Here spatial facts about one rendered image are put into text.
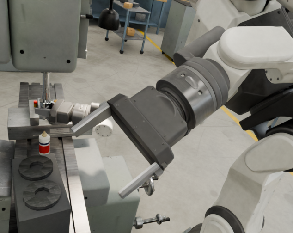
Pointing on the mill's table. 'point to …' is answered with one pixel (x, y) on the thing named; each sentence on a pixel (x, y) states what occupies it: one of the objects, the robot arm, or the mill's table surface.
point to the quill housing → (44, 34)
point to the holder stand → (40, 195)
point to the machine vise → (34, 125)
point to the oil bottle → (44, 144)
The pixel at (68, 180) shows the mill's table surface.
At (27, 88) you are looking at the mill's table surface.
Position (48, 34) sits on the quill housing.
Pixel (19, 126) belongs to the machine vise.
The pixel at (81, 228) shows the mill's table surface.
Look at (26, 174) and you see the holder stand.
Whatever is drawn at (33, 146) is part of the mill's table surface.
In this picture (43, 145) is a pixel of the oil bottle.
